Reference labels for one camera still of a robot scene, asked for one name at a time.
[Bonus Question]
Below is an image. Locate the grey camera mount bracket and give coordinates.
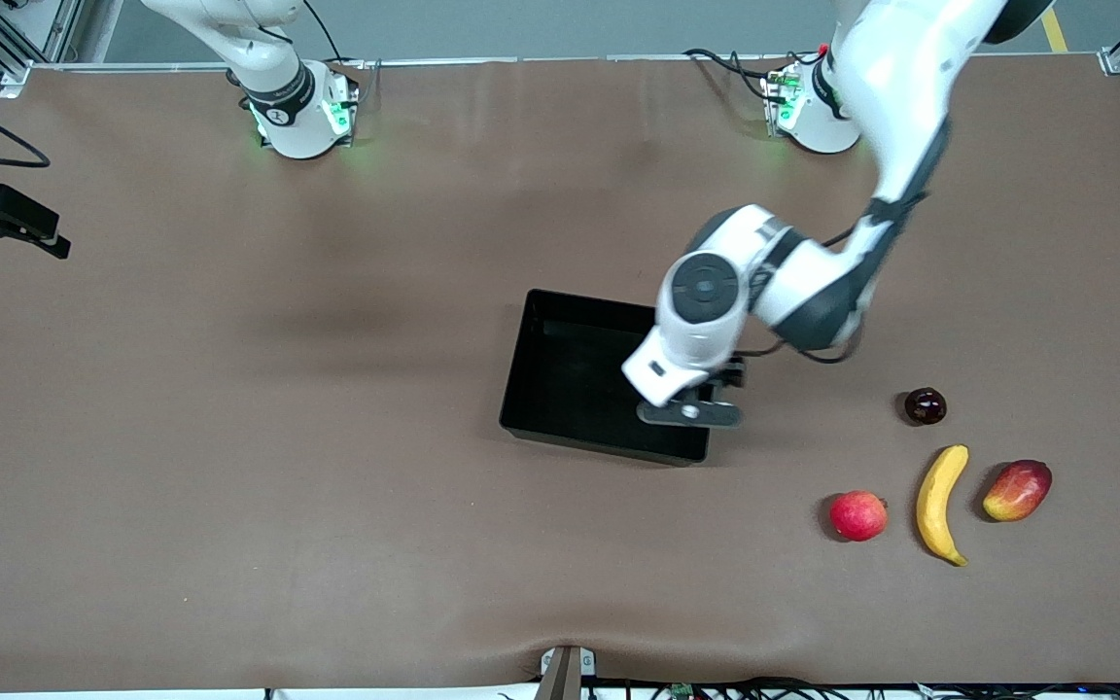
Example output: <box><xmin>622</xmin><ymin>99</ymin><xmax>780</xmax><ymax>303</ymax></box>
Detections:
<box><xmin>535</xmin><ymin>645</ymin><xmax>598</xmax><ymax>700</ymax></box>

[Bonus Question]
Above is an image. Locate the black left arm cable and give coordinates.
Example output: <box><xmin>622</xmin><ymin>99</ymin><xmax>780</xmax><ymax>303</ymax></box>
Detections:
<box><xmin>743</xmin><ymin>319</ymin><xmax>864</xmax><ymax>367</ymax></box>

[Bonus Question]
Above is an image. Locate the black base cable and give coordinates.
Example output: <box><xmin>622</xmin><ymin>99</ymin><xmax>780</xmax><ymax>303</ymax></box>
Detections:
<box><xmin>302</xmin><ymin>0</ymin><xmax>345</xmax><ymax>65</ymax></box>
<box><xmin>683</xmin><ymin>48</ymin><xmax>772</xmax><ymax>100</ymax></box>

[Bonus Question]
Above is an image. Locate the brown table mat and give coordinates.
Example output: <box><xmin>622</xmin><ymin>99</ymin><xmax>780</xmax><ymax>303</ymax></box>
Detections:
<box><xmin>0</xmin><ymin>53</ymin><xmax>1120</xmax><ymax>689</ymax></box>

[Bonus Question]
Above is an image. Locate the red yellow mango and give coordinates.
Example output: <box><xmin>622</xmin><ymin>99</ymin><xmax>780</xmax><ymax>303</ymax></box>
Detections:
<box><xmin>983</xmin><ymin>460</ymin><xmax>1053</xmax><ymax>523</ymax></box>

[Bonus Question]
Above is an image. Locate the black plastic box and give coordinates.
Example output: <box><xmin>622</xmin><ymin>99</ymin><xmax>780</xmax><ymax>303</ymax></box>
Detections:
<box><xmin>499</xmin><ymin>289</ymin><xmax>722</xmax><ymax>468</ymax></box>

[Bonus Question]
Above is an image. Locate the plain red apple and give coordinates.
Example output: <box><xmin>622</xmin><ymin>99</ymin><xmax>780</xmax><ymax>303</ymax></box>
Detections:
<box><xmin>829</xmin><ymin>491</ymin><xmax>889</xmax><ymax>543</ymax></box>

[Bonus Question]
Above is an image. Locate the yellow banana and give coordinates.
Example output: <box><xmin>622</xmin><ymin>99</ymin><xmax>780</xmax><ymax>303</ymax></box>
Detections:
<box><xmin>916</xmin><ymin>444</ymin><xmax>970</xmax><ymax>567</ymax></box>

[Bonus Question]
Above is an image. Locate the black right base cable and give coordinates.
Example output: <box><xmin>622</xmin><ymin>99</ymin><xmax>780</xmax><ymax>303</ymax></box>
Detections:
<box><xmin>302</xmin><ymin>0</ymin><xmax>345</xmax><ymax>65</ymax></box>

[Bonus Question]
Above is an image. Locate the black left base cable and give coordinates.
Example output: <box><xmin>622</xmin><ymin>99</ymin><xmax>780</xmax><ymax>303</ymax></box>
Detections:
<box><xmin>683</xmin><ymin>48</ymin><xmax>772</xmax><ymax>100</ymax></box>

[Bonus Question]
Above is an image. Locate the dark purple plum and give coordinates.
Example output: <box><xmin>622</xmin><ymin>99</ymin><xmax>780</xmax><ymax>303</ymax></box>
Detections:
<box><xmin>904</xmin><ymin>387</ymin><xmax>948</xmax><ymax>426</ymax></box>

